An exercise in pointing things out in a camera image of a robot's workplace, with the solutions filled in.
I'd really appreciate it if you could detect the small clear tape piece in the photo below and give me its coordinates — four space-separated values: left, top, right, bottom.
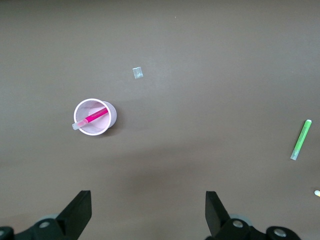
132 66 144 80

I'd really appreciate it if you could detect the white paper cup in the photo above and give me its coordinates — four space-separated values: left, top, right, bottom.
73 98 118 137

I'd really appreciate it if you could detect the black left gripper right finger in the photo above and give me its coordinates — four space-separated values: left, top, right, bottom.
204 191 300 240

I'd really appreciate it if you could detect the green marker with clear cap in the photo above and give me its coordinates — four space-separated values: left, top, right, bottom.
289 119 313 161

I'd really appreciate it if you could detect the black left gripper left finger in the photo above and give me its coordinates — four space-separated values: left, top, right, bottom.
0 190 92 240

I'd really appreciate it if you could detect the pink marker with clear cap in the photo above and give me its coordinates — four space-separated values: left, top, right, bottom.
71 107 109 131

